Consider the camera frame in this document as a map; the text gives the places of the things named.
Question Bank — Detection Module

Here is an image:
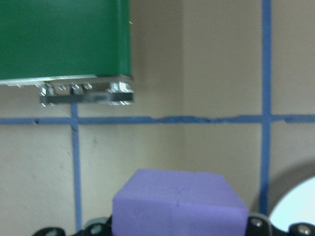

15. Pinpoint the purple foam block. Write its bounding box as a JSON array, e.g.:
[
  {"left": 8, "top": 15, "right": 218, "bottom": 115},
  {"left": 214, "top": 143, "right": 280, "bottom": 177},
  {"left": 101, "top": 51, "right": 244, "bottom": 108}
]
[{"left": 112, "top": 168, "right": 249, "bottom": 236}]

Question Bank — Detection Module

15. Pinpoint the light blue plate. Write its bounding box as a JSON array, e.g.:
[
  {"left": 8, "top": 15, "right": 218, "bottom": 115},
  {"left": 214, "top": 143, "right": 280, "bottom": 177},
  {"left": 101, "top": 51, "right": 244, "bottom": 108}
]
[{"left": 269, "top": 176, "right": 315, "bottom": 233}]

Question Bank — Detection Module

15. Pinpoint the green conveyor belt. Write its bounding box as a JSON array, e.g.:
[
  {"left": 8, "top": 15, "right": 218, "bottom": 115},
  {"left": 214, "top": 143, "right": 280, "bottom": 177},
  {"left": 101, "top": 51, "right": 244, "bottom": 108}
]
[{"left": 0, "top": 0, "right": 135, "bottom": 107}]

